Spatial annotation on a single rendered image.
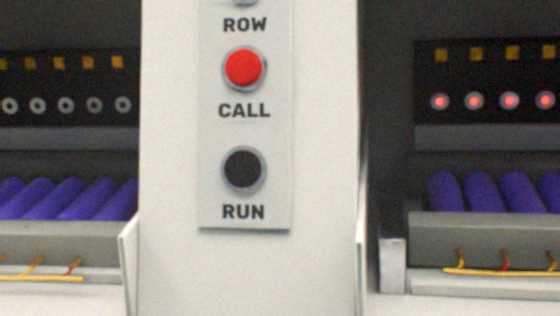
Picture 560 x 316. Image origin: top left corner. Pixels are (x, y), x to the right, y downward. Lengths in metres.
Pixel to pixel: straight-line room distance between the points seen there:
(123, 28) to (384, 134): 0.20
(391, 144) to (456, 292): 0.17
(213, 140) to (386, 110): 0.22
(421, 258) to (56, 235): 0.18
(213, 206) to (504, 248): 0.15
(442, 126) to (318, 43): 0.18
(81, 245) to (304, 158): 0.13
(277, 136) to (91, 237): 0.12
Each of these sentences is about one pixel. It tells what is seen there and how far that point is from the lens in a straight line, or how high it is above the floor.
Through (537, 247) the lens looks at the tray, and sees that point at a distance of 0.38.
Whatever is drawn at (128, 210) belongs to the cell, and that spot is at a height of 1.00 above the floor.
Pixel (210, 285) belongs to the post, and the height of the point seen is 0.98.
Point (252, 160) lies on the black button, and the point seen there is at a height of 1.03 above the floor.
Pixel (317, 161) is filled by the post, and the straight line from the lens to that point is 0.31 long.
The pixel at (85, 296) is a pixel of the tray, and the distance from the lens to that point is 0.38.
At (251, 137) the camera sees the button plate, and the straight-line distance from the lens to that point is 0.31.
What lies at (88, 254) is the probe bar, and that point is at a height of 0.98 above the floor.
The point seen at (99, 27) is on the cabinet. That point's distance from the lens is 0.56.
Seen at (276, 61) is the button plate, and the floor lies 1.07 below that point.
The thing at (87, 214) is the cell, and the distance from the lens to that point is 0.43.
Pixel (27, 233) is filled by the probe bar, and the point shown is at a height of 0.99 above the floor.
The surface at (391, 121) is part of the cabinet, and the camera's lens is 0.51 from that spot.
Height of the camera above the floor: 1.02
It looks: 4 degrees up
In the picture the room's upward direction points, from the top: straight up
